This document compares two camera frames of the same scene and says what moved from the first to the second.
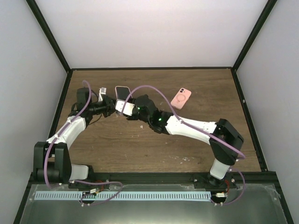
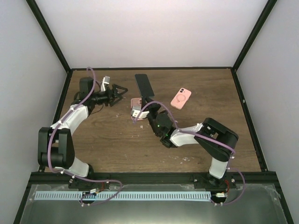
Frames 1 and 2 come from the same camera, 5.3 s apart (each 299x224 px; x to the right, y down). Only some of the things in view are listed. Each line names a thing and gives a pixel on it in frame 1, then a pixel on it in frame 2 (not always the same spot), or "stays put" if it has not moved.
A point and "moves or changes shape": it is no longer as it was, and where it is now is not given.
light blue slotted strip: (123, 196) stays put
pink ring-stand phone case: (181, 98) stays put
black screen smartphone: (122, 93) moves or changes shape
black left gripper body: (107, 107) → (109, 96)
